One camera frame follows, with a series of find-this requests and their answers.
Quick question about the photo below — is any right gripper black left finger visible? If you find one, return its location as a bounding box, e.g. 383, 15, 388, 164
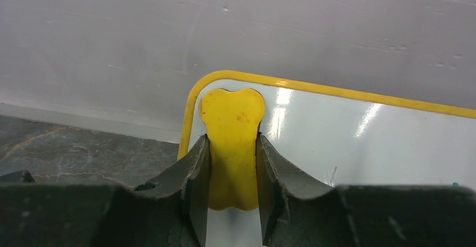
1, 135, 210, 246

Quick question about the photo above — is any yellow bone-shaped eraser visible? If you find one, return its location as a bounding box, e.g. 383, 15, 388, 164
199, 88, 265, 211

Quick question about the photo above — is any yellow-framed whiteboard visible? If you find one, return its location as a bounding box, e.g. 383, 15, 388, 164
178, 71, 475, 246

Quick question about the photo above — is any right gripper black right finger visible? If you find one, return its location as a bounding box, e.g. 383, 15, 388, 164
255, 134, 475, 246

